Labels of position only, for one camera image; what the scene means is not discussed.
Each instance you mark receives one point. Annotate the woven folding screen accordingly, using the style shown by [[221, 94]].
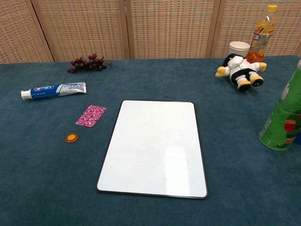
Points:
[[164, 28]]

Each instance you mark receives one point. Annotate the white paper cup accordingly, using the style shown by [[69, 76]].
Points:
[[237, 50]]

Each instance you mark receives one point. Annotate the black white plush penguin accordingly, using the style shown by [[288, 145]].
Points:
[[240, 70]]

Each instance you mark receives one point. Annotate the green chips can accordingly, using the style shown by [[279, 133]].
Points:
[[282, 120]]

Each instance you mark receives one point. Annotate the orange juice bottle yellow cap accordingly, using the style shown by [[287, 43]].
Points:
[[261, 37]]

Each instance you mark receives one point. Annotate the pink patterned packet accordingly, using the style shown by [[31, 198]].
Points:
[[90, 115]]

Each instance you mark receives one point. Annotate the small orange round cap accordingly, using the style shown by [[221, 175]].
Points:
[[71, 137]]

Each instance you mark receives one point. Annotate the dark red grape bunch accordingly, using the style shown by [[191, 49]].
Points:
[[88, 64]]

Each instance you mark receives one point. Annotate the teal table cloth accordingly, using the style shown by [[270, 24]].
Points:
[[47, 176]]

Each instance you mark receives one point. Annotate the blue toy block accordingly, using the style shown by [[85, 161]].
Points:
[[297, 139]]

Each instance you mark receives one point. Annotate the white board black rim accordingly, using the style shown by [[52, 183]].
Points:
[[152, 150]]

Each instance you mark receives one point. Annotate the blue white toothpaste tube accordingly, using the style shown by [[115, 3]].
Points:
[[49, 90]]

